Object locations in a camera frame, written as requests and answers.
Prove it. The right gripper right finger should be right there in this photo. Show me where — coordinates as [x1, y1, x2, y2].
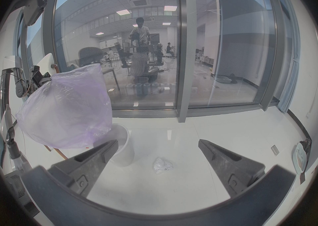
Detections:
[198, 139, 266, 199]

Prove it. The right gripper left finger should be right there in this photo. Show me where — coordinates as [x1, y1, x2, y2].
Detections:
[48, 139, 119, 198]

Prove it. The purple plastic bag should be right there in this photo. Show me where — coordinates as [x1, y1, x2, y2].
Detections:
[15, 63, 113, 149]

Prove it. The white trash bin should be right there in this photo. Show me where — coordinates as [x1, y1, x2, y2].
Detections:
[109, 124, 135, 167]

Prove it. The white wooden chair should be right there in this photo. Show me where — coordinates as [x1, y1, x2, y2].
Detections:
[37, 53, 68, 160]

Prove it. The crumpled white paper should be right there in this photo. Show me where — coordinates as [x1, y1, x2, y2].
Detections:
[153, 157, 173, 174]

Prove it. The pale green round dish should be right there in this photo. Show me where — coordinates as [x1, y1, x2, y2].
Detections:
[295, 137, 312, 174]

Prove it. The window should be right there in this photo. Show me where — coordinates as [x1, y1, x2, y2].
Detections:
[12, 0, 298, 123]

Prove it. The blue-grey curtain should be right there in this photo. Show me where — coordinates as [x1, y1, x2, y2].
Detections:
[277, 9, 301, 113]

